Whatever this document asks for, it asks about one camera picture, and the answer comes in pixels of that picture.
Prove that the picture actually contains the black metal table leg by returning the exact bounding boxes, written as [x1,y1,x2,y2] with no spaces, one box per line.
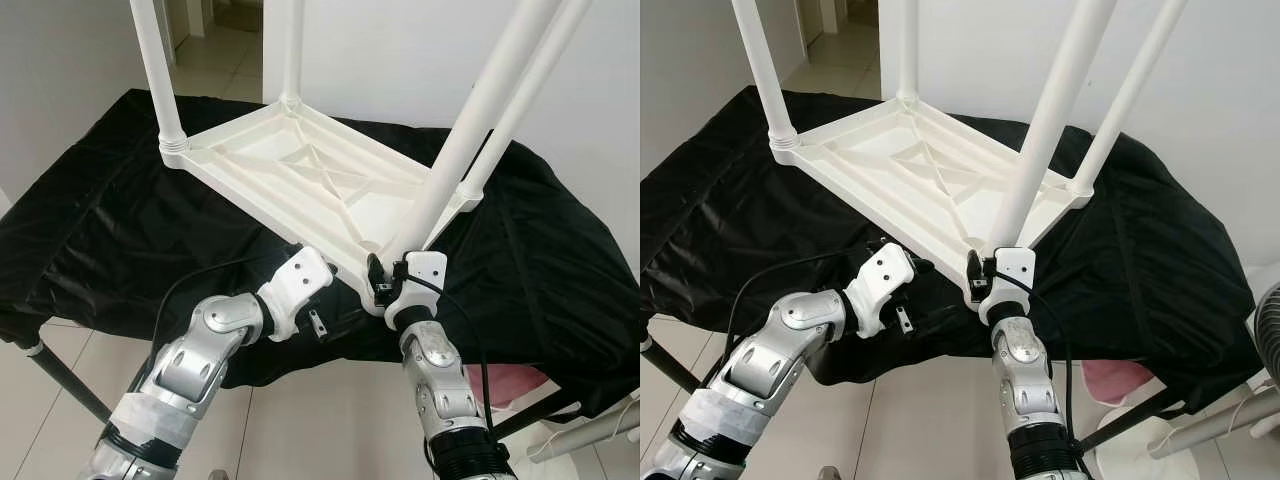
[1075,385,1181,456]
[20,340,111,423]
[640,340,701,396]
[490,390,581,441]

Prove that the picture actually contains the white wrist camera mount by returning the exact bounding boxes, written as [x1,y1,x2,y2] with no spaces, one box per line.
[843,243,916,341]
[385,250,448,331]
[255,247,336,344]
[978,248,1036,326]

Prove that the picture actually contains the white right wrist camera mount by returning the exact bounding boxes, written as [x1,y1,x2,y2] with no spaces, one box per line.
[978,248,1036,326]
[385,250,448,331]

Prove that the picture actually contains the pink round stool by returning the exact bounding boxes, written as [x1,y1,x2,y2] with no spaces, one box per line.
[470,365,551,406]
[1082,360,1151,403]

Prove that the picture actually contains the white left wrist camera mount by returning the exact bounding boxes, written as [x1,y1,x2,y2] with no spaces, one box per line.
[843,243,916,341]
[255,247,336,344]

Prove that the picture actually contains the black table cloth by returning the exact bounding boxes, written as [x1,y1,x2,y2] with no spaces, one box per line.
[640,85,1256,416]
[0,88,641,421]

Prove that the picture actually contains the white plastic table top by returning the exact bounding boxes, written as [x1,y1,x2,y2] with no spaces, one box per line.
[160,97,484,316]
[770,95,1094,309]

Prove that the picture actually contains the white plastic table leg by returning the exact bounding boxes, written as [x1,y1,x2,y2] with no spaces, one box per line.
[1068,0,1191,206]
[893,0,919,103]
[455,0,596,211]
[732,0,799,161]
[278,0,304,106]
[130,0,189,166]
[395,0,561,266]
[988,0,1119,256]

